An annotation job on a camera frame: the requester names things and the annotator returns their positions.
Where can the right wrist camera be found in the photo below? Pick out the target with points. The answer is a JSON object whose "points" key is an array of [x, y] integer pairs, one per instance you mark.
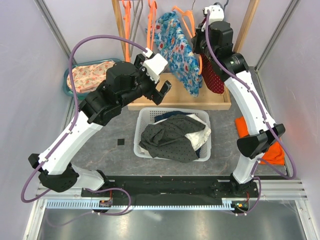
{"points": [[216, 13]]}

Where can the wooden clothes rack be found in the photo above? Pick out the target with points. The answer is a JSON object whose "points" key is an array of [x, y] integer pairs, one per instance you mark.
{"points": [[178, 97]]}

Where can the orange hanger of denim skirt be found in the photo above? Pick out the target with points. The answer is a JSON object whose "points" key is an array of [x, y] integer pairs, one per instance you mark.
{"points": [[127, 27]]}

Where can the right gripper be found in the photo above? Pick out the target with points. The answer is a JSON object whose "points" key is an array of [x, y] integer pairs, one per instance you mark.
{"points": [[197, 42]]}

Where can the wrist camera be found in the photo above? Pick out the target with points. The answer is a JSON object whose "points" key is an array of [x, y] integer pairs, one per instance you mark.
{"points": [[216, 13], [155, 64]]}

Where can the teal basket with floral cloth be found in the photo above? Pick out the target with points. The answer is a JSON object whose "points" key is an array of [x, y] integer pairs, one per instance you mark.
{"points": [[88, 75]]}

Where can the white pleated skirt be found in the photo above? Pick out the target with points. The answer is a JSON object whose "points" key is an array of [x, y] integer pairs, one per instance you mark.
{"points": [[200, 132]]}

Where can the grey dotted skirt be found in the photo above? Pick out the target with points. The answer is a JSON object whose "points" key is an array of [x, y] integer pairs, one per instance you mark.
{"points": [[167, 140]]}

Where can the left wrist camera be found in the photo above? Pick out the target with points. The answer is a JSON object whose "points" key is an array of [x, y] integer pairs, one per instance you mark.
{"points": [[155, 64]]}

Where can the blue floral skirt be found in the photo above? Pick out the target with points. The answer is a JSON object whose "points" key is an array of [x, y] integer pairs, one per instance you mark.
{"points": [[171, 42]]}

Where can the red polka dot skirt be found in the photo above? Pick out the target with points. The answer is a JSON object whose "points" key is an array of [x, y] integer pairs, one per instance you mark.
{"points": [[211, 79]]}

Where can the orange hanger of grey skirt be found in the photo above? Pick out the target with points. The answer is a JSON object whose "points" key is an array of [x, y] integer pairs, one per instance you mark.
{"points": [[151, 25]]}

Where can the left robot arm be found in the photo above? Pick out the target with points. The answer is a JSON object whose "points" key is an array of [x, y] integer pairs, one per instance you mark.
{"points": [[124, 83]]}

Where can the white plastic laundry basket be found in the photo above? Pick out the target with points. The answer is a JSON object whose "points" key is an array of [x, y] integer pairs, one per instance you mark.
{"points": [[201, 140]]}

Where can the small black square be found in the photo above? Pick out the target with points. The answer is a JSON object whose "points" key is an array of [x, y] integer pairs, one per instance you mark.
{"points": [[121, 142]]}

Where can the orange folded cloth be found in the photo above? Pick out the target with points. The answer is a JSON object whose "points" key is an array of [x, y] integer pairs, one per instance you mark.
{"points": [[275, 154]]}

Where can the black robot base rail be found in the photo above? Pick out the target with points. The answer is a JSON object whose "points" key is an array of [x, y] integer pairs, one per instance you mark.
{"points": [[216, 187]]}

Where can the dark blue denim skirt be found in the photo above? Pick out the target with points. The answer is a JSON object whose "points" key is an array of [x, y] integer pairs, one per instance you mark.
{"points": [[176, 136]]}

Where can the orange hanger of floral skirt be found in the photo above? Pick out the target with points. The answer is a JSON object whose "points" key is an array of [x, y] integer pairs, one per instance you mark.
{"points": [[188, 20]]}

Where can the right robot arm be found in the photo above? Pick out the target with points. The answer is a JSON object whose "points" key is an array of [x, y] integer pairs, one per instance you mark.
{"points": [[214, 41]]}

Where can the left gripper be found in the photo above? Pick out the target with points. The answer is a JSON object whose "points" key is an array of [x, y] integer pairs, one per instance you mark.
{"points": [[150, 88]]}

